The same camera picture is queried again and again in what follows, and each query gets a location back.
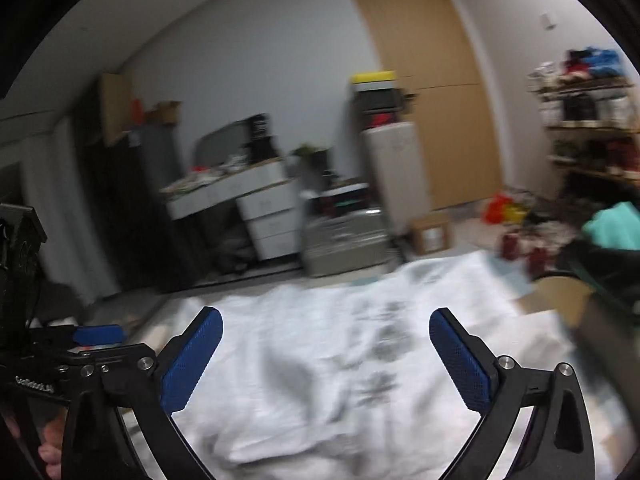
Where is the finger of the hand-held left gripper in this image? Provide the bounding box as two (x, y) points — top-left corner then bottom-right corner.
(30, 324), (125, 347)
(67, 342), (157, 363)

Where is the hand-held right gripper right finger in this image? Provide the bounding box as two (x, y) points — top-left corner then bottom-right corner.
(428, 307), (597, 480)

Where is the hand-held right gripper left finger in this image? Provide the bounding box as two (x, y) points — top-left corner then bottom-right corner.
(61, 306), (225, 480)

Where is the white printed garment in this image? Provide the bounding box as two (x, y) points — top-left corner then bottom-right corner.
(120, 252), (576, 480)

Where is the person's left hand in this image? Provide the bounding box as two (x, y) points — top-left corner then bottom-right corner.
(39, 407), (67, 479)

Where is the white curtain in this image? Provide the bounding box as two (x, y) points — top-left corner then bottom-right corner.
(20, 120), (121, 301)

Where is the light patterned floor mat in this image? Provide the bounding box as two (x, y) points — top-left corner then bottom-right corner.
(125, 250), (616, 480)

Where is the tall black cabinet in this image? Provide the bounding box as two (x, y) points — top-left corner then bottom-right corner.
(75, 110), (166, 291)

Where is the closed cardboard box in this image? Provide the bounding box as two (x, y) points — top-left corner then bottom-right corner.
(410, 212), (453, 256)

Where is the beige sofa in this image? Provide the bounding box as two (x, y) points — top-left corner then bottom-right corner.
(530, 275), (640, 391)

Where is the grey mini fridge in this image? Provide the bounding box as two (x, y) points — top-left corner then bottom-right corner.
(127, 125), (188, 286)

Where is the red and yellow bag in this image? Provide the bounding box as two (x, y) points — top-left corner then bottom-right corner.
(482, 192), (531, 226)

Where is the silver flat suitcase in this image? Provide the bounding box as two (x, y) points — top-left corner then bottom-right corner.
(300, 205), (396, 278)

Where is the white desk with drawers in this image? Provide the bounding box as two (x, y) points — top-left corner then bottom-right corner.
(160, 157), (301, 261)

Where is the black helmet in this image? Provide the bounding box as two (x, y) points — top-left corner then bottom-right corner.
(565, 239), (640, 313)

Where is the tan board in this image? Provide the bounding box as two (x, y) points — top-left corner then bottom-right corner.
(97, 72), (136, 146)

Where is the white upright suitcase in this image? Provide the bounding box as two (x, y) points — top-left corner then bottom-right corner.
(361, 121), (433, 236)

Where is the black box with red stripe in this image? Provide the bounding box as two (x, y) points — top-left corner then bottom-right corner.
(320, 185), (373, 218)

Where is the teal cloth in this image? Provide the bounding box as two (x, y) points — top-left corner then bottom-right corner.
(582, 201), (640, 251)

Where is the small open cardboard box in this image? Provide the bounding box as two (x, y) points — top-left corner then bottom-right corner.
(145, 101), (182, 126)

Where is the grey framed mirror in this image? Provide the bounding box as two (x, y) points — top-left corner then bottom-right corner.
(194, 120), (251, 166)

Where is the black labelled box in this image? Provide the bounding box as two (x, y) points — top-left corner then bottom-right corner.
(247, 114), (278, 161)

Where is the green plant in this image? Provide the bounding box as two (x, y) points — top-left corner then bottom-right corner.
(290, 145), (332, 172)

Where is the wooden door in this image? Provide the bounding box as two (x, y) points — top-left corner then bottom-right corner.
(348, 0), (503, 211)

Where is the black shoe box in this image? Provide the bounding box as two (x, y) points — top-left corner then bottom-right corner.
(352, 87), (416, 128)

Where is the wooden storage shelf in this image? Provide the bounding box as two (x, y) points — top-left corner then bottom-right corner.
(527, 49), (640, 186)

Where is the yellow box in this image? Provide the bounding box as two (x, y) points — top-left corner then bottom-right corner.
(350, 71), (398, 92)

